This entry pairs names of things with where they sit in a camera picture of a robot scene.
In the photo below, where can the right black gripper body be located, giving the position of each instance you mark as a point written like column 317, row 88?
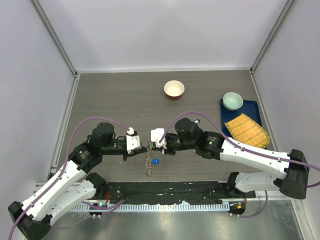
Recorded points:
column 174, row 143

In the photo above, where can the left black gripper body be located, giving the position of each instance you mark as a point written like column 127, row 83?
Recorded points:
column 116, row 149

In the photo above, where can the large metal keyring disc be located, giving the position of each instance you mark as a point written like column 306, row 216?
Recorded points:
column 149, row 157

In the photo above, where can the blue tag key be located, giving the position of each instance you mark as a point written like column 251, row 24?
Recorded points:
column 155, row 161

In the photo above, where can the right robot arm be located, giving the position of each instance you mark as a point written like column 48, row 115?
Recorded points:
column 286, row 172

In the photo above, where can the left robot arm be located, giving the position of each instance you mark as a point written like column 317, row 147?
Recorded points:
column 74, row 182

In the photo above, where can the red white bowl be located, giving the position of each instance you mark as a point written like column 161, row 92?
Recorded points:
column 174, row 89

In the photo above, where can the yellow woven mat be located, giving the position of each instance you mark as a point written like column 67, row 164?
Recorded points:
column 247, row 131

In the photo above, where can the light green bowl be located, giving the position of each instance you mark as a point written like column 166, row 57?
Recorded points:
column 232, row 101

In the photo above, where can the blue tray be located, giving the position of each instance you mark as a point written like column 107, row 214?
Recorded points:
column 249, row 108

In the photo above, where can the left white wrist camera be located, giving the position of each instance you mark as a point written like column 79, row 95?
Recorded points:
column 133, row 141

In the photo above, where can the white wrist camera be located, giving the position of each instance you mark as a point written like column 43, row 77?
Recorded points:
column 158, row 144
column 133, row 141

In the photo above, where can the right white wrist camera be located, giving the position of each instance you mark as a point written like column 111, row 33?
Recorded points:
column 158, row 144

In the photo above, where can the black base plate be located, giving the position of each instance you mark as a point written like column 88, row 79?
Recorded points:
column 169, row 193

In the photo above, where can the white cable duct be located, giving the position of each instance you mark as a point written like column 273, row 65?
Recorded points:
column 183, row 207

